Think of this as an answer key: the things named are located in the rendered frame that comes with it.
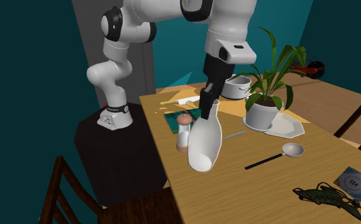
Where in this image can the grey door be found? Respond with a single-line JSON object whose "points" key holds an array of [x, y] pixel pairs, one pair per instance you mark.
{"points": [[90, 46]]}

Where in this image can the dark robot stand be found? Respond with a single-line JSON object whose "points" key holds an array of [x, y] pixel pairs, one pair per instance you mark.
{"points": [[118, 161]]}

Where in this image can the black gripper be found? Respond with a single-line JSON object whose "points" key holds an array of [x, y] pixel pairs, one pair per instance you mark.
{"points": [[216, 70]]}

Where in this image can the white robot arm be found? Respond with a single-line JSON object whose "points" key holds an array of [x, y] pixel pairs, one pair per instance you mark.
{"points": [[118, 71]]}

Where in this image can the green book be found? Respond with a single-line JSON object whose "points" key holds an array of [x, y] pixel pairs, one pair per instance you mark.
{"points": [[172, 121]]}

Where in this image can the thin grey utensil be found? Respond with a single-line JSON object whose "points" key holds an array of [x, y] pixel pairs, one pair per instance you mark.
{"points": [[234, 135]]}

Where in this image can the red and black appliance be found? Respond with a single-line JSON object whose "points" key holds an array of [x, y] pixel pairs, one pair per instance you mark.
{"points": [[315, 69]]}

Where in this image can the green plant in white pot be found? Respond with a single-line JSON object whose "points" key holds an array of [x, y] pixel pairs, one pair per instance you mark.
{"points": [[261, 116]]}

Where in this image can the silver cooking pot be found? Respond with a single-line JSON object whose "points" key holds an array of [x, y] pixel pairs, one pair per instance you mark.
{"points": [[237, 88]]}

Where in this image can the wooden table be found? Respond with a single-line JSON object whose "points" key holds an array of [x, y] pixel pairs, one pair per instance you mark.
{"points": [[229, 192]]}

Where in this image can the dark wooden chair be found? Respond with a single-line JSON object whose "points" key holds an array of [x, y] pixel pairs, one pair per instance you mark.
{"points": [[136, 211], [358, 118]]}

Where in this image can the white vase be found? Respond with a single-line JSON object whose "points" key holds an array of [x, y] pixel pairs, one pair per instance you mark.
{"points": [[205, 139]]}

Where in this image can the white octagonal plate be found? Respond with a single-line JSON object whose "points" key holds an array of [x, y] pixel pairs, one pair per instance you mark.
{"points": [[287, 127]]}

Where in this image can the white brown-topped pepper mill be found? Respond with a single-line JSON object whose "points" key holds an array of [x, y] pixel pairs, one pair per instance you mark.
{"points": [[183, 130]]}

